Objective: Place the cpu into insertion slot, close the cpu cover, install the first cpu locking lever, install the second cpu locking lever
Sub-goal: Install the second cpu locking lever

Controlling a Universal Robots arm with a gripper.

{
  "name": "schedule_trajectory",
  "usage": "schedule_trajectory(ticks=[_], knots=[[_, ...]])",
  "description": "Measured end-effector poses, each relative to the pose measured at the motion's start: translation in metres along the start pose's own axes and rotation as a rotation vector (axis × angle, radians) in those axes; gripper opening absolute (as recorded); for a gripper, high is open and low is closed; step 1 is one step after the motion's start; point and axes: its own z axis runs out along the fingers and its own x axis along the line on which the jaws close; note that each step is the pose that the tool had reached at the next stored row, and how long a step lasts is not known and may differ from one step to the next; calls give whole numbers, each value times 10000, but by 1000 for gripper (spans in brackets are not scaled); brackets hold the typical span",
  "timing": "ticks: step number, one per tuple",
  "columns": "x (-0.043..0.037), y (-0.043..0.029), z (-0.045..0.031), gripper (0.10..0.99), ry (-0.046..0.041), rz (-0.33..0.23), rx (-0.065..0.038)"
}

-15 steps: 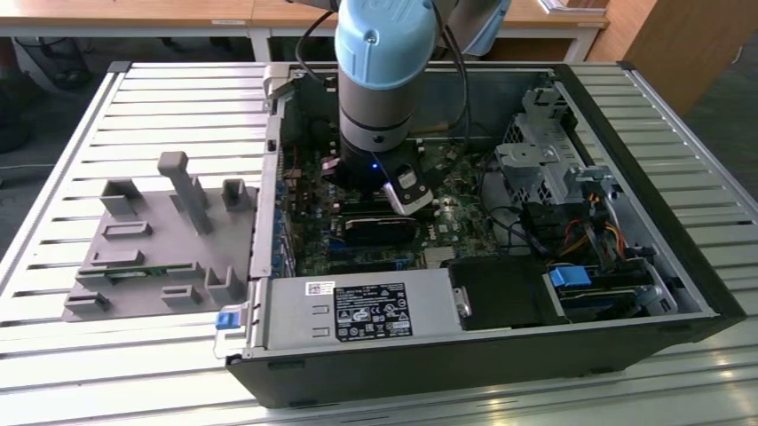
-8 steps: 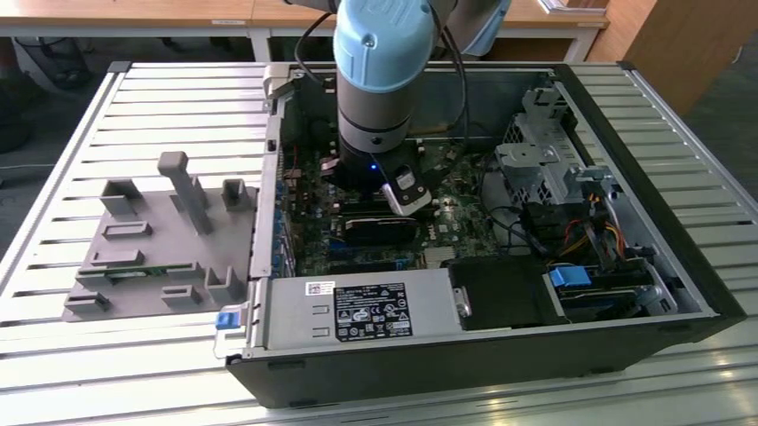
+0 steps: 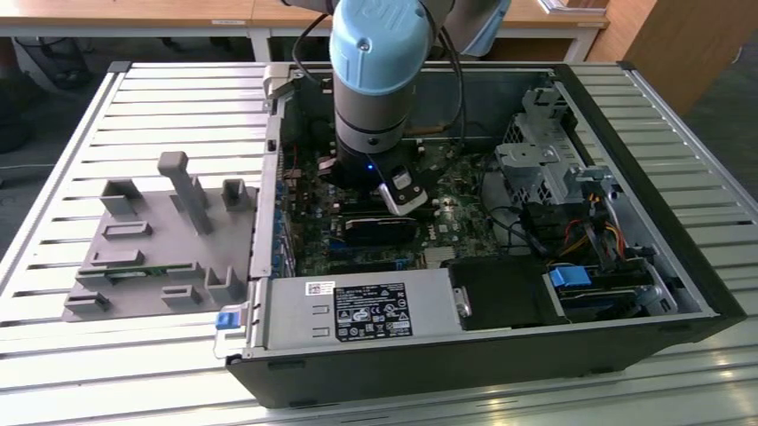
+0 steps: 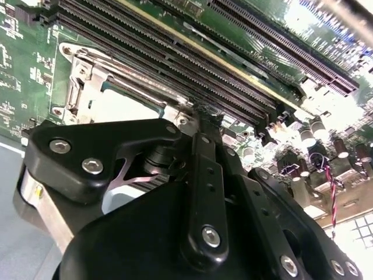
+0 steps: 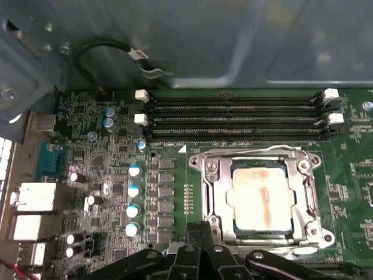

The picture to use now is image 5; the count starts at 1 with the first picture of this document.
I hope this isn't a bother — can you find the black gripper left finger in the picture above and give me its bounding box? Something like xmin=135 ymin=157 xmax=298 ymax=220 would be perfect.
xmin=83 ymin=222 xmax=206 ymax=280

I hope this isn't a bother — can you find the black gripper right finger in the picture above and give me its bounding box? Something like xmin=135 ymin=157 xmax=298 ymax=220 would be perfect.
xmin=203 ymin=220 xmax=346 ymax=280

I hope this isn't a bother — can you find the metal socket cover frame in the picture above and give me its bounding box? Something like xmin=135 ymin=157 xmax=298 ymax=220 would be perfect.
xmin=203 ymin=148 xmax=309 ymax=243

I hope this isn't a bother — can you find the silver topped CPU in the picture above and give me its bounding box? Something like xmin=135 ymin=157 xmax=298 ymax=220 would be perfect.
xmin=230 ymin=159 xmax=294 ymax=236

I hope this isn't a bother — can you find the thin metal locking lever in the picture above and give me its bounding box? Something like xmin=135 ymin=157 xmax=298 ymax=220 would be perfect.
xmin=302 ymin=174 xmax=320 ymax=219
xmin=203 ymin=145 xmax=303 ymax=157

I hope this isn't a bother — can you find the CPU socket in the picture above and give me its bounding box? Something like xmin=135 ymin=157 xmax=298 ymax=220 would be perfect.
xmin=188 ymin=147 xmax=336 ymax=253

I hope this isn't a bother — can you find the RAM slot with white clips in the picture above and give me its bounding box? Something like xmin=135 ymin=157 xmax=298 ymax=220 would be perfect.
xmin=135 ymin=88 xmax=340 ymax=106
xmin=134 ymin=113 xmax=344 ymax=127

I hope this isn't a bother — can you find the silver metal port block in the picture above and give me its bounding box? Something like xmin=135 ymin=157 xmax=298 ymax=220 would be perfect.
xmin=11 ymin=214 xmax=65 ymax=242
xmin=17 ymin=241 xmax=49 ymax=267
xmin=10 ymin=181 xmax=59 ymax=213

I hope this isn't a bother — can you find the green motherboard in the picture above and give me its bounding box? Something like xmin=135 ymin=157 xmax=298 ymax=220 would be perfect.
xmin=27 ymin=87 xmax=373 ymax=280

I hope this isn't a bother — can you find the blue port connector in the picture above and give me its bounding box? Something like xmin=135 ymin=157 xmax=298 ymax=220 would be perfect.
xmin=36 ymin=141 xmax=67 ymax=181

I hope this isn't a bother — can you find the black PC case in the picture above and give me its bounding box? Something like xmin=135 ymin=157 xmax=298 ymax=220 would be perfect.
xmin=0 ymin=0 xmax=373 ymax=280

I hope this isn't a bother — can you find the thin red wire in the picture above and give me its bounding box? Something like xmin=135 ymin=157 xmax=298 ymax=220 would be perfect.
xmin=0 ymin=260 xmax=43 ymax=279

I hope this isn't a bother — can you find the black cable with white label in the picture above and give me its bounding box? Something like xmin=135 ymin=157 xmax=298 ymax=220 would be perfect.
xmin=72 ymin=40 xmax=149 ymax=88

